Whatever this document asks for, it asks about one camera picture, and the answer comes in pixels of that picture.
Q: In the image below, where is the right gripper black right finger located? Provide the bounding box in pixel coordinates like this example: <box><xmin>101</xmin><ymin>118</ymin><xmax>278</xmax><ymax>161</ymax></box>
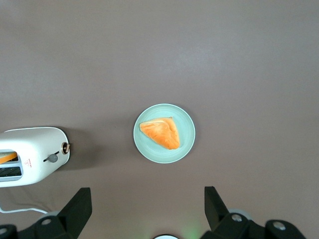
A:
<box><xmin>200</xmin><ymin>186</ymin><xmax>260</xmax><ymax>239</ymax></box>

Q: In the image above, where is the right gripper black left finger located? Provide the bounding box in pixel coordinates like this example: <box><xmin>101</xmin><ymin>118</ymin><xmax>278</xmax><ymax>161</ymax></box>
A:
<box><xmin>18</xmin><ymin>187</ymin><xmax>93</xmax><ymax>239</ymax></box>

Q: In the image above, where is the white toaster power cable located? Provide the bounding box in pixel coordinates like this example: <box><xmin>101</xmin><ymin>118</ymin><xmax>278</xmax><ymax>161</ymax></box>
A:
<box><xmin>0</xmin><ymin>186</ymin><xmax>49</xmax><ymax>215</ymax></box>

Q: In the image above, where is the pale green round plate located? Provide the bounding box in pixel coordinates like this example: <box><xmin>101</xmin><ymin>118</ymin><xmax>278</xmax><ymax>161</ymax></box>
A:
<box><xmin>133</xmin><ymin>103</ymin><xmax>196</xmax><ymax>164</ymax></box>

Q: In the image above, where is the triangular orange pastry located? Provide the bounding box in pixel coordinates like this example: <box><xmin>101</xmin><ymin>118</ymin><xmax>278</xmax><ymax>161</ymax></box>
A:
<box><xmin>139</xmin><ymin>116</ymin><xmax>180</xmax><ymax>150</ymax></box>

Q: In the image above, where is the white two-slot toaster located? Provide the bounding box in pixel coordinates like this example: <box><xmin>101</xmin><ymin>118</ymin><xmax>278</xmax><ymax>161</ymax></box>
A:
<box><xmin>0</xmin><ymin>126</ymin><xmax>71</xmax><ymax>189</ymax></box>

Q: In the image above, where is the orange-crust toast slice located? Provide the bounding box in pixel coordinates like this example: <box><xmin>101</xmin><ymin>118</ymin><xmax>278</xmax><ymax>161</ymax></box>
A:
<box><xmin>0</xmin><ymin>152</ymin><xmax>18</xmax><ymax>165</ymax></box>

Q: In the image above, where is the brown table mat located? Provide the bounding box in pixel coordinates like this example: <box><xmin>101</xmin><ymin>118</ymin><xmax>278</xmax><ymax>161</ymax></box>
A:
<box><xmin>0</xmin><ymin>0</ymin><xmax>319</xmax><ymax>239</ymax></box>

